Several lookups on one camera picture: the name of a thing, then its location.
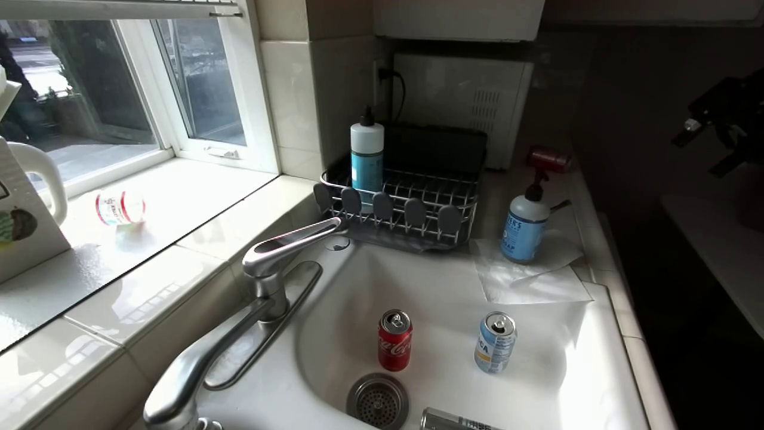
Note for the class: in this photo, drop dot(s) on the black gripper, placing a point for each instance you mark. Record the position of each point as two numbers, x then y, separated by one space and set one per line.
730 110

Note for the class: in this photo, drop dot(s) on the white pull-out tray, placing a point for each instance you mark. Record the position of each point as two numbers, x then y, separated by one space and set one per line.
724 246

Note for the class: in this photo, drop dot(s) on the black rectangular tray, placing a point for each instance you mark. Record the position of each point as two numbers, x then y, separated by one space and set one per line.
437 151

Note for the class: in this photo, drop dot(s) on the small red object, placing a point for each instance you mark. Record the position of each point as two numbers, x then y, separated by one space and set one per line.
549 158

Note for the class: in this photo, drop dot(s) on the blue pump soap bottle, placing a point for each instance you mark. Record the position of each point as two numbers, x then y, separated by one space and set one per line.
521 228

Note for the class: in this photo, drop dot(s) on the blue and white soda can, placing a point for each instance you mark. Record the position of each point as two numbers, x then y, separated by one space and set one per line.
496 341

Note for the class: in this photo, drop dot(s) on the white ceramic sink basin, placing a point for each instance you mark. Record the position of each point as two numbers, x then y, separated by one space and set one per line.
444 293

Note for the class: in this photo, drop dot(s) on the white bottle with teal label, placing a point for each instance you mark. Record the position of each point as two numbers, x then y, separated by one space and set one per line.
367 158

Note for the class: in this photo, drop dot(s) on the red soda can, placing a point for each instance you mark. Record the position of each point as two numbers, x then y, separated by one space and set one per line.
395 339

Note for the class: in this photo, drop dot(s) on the metal object at sink edge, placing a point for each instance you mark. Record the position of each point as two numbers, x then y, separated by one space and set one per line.
449 419

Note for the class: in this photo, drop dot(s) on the metal sink drain strainer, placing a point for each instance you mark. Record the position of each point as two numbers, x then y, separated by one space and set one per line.
379 400

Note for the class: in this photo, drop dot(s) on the chrome sink faucet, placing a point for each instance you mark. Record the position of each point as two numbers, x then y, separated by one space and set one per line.
271 264

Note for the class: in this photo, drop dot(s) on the small red striped glass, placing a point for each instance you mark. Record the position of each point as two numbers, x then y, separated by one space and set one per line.
121 209

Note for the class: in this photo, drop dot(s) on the white electric kettle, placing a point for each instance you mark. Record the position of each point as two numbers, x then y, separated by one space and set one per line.
43 179

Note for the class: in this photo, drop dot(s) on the white wall notice sheet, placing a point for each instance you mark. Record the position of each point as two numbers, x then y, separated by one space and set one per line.
467 102

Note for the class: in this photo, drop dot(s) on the white wall-mounted dispenser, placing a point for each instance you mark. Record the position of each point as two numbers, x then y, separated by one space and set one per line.
457 20

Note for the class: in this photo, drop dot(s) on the white window frame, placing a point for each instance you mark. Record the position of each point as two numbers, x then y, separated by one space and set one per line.
239 96

